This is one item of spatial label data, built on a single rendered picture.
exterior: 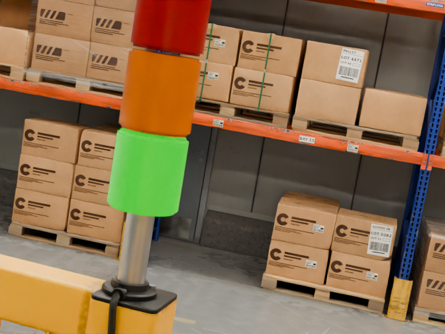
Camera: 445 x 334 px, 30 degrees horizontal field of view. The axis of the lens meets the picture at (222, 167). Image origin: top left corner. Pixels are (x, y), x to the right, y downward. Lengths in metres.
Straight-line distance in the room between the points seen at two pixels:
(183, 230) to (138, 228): 9.07
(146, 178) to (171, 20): 0.11
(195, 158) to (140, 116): 8.94
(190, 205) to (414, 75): 2.90
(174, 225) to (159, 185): 9.10
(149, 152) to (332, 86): 7.46
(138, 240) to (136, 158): 0.06
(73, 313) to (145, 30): 0.20
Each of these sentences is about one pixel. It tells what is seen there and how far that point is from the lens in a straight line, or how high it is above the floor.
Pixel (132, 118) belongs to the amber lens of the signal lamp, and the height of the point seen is 2.22.
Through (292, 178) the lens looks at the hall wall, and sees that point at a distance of 9.41.
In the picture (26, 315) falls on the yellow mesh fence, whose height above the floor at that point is 2.07.
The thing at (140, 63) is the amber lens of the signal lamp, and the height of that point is 2.26.
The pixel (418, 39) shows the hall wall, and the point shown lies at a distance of 9.31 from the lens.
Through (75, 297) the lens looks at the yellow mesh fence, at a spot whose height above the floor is 2.09.
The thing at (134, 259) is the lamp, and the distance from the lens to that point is 0.58.
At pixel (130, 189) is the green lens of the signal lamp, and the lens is 0.56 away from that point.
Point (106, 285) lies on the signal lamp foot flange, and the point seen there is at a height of 2.10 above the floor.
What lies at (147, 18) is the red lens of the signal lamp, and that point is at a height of 2.29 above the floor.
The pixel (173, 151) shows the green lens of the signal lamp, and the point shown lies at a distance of 0.56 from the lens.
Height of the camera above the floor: 2.28
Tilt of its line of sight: 8 degrees down
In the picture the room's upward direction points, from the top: 9 degrees clockwise
